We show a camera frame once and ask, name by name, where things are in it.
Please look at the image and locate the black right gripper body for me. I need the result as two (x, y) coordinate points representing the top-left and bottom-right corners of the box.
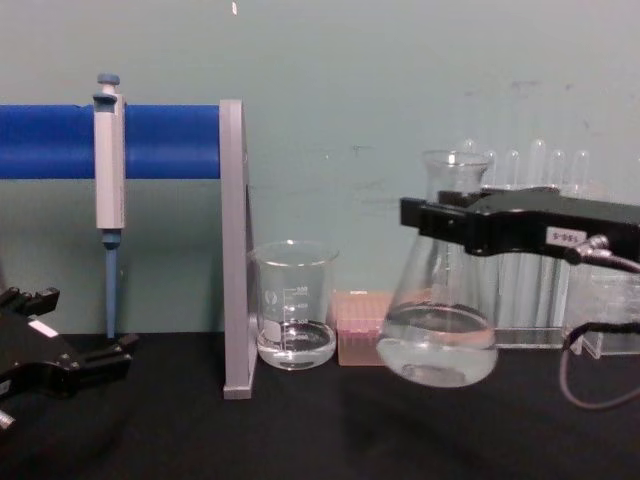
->
(460, 187), (640, 274)

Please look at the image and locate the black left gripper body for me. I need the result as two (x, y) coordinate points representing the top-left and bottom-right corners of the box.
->
(0, 308), (86, 402)

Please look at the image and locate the clear glass conical flask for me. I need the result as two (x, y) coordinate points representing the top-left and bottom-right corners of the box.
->
(375, 148), (500, 389)

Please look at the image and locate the clear glass test tube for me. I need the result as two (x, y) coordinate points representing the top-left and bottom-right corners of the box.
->
(571, 148), (590, 197)
(504, 148), (523, 329)
(483, 149), (499, 190)
(529, 137), (548, 329)
(549, 148), (567, 329)

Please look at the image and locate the clear acrylic test tube rack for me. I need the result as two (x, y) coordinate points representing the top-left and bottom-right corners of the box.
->
(482, 182), (574, 350)

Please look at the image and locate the clear plastic box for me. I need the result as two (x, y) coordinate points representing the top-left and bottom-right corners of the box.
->
(567, 267), (640, 358)

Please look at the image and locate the pink pipette tip box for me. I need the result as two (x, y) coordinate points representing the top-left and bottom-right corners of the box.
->
(329, 289), (394, 367)

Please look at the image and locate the grey pipette with blue tip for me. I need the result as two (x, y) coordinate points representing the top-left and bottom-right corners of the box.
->
(91, 72), (127, 340)

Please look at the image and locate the clear glass beaker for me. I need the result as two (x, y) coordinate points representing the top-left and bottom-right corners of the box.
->
(246, 239), (340, 371)

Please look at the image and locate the blue and grey pipette stand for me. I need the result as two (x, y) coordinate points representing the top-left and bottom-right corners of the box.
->
(0, 98), (257, 401)

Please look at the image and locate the black table cloth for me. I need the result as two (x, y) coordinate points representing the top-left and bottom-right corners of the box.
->
(0, 329), (640, 480)

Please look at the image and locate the thin dark gripper cable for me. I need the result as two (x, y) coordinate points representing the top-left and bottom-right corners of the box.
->
(558, 233), (640, 412)

